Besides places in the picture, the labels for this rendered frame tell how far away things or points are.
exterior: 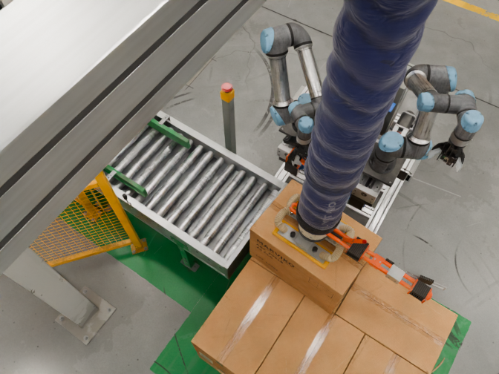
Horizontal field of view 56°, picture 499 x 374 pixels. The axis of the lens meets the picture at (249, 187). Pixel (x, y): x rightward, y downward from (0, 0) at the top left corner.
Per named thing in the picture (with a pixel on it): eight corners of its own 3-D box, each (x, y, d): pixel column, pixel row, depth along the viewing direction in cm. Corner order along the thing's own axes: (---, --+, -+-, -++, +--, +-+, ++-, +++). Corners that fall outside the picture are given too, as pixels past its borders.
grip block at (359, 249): (344, 253, 238) (346, 249, 233) (353, 239, 242) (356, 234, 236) (358, 263, 235) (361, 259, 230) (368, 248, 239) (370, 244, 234)
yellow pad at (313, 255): (271, 233, 254) (272, 230, 249) (282, 220, 257) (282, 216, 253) (324, 270, 244) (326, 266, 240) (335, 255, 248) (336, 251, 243)
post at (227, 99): (226, 172, 382) (219, 91, 294) (231, 166, 384) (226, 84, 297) (233, 176, 380) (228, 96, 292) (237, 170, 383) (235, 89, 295)
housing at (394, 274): (384, 277, 232) (386, 274, 228) (390, 266, 235) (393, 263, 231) (396, 285, 230) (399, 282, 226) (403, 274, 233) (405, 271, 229)
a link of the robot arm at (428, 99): (399, 59, 223) (425, 90, 181) (423, 61, 223) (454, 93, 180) (395, 83, 229) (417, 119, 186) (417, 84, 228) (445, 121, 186)
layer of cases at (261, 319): (197, 353, 301) (190, 341, 265) (281, 234, 340) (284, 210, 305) (363, 476, 268) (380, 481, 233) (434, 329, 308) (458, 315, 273)
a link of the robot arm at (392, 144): (374, 142, 259) (380, 128, 247) (399, 145, 258) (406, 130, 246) (375, 161, 253) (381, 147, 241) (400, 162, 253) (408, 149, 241)
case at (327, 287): (249, 254, 290) (249, 228, 255) (287, 208, 305) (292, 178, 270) (330, 315, 273) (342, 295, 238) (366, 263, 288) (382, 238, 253)
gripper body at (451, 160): (434, 160, 199) (445, 145, 189) (442, 145, 203) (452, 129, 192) (452, 168, 197) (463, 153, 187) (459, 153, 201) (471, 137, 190)
